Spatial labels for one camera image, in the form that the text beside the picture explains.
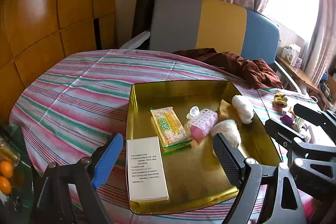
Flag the purple snack packet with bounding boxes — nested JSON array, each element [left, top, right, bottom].
[[280, 111, 295, 127]]

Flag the cream sock roll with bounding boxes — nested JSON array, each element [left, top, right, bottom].
[[210, 119, 242, 148]]

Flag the pink plastic hair roller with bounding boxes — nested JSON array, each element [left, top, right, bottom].
[[187, 109, 218, 140]]

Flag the small clear plastic cup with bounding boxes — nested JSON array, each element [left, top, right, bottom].
[[186, 106, 200, 119]]

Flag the rice cracker packet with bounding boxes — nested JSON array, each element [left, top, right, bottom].
[[291, 117, 307, 132], [150, 106, 192, 149]]

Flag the white rectangular box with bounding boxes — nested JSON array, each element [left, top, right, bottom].
[[126, 136, 169, 202]]

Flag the wooden side shelf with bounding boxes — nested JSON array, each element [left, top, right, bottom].
[[276, 56, 333, 110]]

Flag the striped pink green tablecloth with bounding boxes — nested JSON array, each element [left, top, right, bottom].
[[8, 49, 326, 224]]

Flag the white boxes on shelf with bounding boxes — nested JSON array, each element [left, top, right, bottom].
[[281, 44, 302, 68]]

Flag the gold metal tray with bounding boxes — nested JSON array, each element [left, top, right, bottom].
[[126, 80, 280, 215]]

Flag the dark red cloth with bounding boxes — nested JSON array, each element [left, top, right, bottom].
[[174, 48, 283, 89]]

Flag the upper orange fruit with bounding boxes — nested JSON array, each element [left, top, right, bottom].
[[0, 160, 14, 179]]

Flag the orange fruit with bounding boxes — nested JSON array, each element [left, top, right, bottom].
[[0, 160, 14, 179], [0, 176, 12, 196]]

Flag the lower orange fruit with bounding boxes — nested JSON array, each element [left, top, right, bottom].
[[0, 176, 12, 196]]

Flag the grey yellow blue chair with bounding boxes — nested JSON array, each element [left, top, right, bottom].
[[122, 0, 300, 92]]

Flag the wooden wardrobe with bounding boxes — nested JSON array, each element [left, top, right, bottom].
[[1, 0, 117, 124]]

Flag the black rolled mat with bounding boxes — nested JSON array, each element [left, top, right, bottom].
[[131, 0, 155, 38]]

